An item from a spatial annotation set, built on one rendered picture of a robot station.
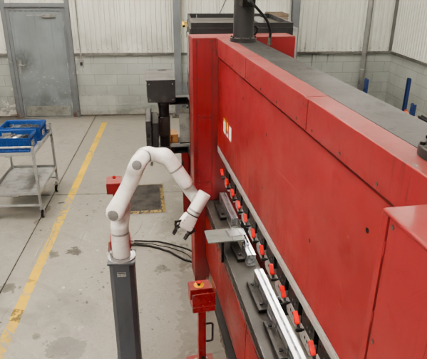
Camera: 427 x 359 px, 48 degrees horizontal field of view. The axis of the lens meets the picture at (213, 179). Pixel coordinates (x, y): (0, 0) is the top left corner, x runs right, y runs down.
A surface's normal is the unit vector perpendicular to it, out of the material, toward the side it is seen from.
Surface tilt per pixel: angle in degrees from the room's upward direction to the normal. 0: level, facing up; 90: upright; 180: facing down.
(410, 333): 90
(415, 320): 90
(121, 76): 90
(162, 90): 90
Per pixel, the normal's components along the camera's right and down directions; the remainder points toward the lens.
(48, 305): 0.00, -0.92
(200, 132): 0.18, 0.39
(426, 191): -0.98, 0.07
